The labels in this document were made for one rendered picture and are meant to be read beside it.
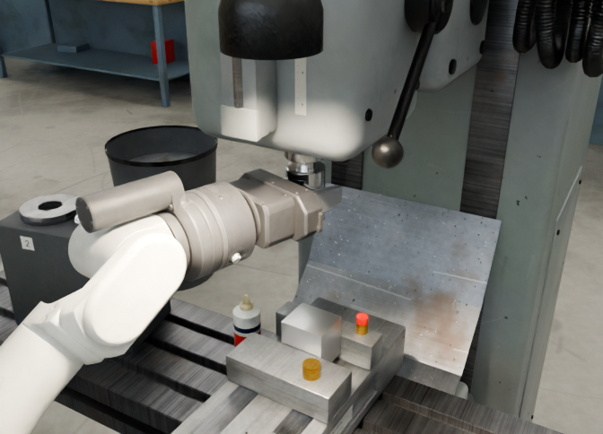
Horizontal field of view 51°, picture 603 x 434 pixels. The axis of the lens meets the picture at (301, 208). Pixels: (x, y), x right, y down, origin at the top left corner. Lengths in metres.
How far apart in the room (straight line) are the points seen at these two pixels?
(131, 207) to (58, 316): 0.11
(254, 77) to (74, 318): 0.26
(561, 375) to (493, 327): 1.40
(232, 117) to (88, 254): 0.19
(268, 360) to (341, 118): 0.35
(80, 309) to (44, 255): 0.47
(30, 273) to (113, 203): 0.49
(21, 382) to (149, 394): 0.39
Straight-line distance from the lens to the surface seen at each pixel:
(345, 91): 0.59
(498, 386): 1.25
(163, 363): 1.00
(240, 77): 0.59
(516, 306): 1.15
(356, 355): 0.86
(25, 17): 7.89
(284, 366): 0.80
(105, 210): 0.59
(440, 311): 1.09
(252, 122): 0.59
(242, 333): 0.95
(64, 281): 1.03
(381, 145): 0.59
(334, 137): 0.60
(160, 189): 0.61
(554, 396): 2.47
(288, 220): 0.68
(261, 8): 0.42
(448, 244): 1.09
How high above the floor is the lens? 1.54
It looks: 25 degrees down
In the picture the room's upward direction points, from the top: straight up
